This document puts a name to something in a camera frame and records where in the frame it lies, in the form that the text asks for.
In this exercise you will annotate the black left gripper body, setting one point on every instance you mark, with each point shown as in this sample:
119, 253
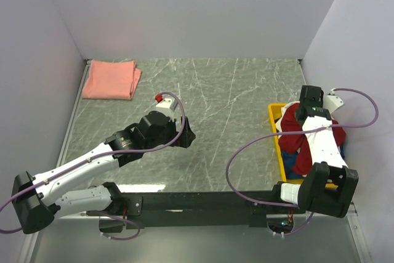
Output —
167, 137

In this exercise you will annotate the red t shirt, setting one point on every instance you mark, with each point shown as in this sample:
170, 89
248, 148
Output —
291, 143

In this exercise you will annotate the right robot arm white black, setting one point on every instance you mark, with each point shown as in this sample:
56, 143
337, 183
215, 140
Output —
314, 174

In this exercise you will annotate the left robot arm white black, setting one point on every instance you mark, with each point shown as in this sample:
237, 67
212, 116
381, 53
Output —
40, 199

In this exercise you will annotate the yellow plastic bin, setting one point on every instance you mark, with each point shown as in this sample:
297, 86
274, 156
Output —
324, 137

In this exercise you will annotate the white t shirt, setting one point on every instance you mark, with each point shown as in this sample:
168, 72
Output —
278, 124

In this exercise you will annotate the blue t shirt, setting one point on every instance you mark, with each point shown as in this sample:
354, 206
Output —
298, 164

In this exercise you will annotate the folded pink t shirt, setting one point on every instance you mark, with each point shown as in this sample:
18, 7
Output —
111, 80

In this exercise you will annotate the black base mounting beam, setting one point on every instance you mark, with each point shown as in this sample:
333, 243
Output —
186, 209

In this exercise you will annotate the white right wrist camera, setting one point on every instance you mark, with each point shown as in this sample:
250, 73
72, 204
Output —
332, 101

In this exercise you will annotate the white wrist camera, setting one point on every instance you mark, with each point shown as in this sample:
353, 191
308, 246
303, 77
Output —
166, 106
332, 101

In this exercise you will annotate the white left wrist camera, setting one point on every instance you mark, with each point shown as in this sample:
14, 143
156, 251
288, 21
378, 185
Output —
166, 106

